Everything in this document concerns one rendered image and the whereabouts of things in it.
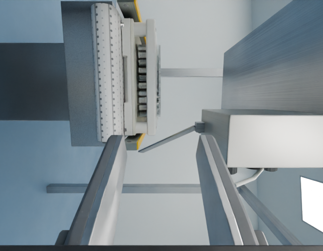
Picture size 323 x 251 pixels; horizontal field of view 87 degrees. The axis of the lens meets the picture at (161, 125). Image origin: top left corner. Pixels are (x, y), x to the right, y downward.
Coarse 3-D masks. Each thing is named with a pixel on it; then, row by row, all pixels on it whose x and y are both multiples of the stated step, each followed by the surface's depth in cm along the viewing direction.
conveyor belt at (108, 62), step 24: (96, 24) 31; (120, 24) 35; (96, 48) 32; (120, 48) 35; (96, 72) 32; (120, 72) 35; (96, 96) 33; (120, 96) 35; (96, 120) 35; (120, 120) 35
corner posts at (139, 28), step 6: (138, 24) 35; (144, 24) 35; (138, 30) 36; (144, 30) 36; (138, 36) 37; (144, 36) 37; (138, 126) 38; (144, 126) 38; (138, 132) 39; (144, 132) 39
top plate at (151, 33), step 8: (152, 24) 35; (152, 32) 35; (152, 40) 36; (152, 48) 36; (152, 56) 36; (152, 64) 36; (152, 72) 36; (152, 80) 37; (152, 88) 37; (152, 96) 37; (152, 104) 37; (152, 112) 38; (152, 120) 38; (152, 128) 38
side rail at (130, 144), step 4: (128, 136) 40; (136, 136) 40; (128, 140) 36; (132, 140) 36; (136, 140) 36; (128, 144) 34; (132, 144) 34; (136, 144) 34; (128, 148) 34; (132, 148) 34; (136, 148) 34
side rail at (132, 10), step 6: (120, 0) 31; (126, 0) 31; (132, 0) 31; (120, 6) 32; (126, 6) 32; (132, 6) 32; (126, 12) 34; (132, 12) 34; (138, 18) 37; (144, 42) 52
